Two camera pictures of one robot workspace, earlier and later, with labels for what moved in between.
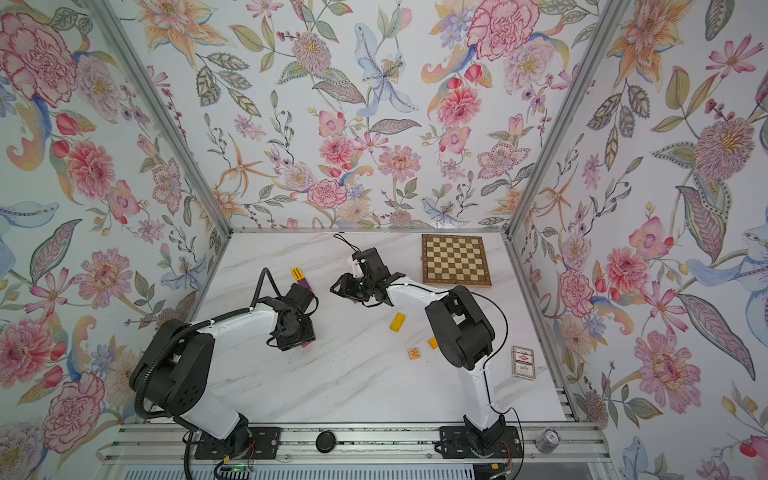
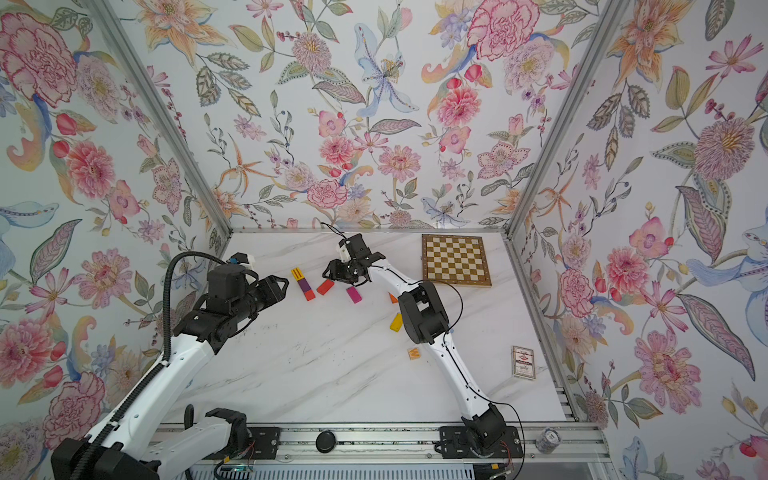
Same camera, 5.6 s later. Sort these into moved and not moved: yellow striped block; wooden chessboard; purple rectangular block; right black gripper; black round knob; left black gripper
Moved: left black gripper; right black gripper
Not moved: black round knob; purple rectangular block; wooden chessboard; yellow striped block
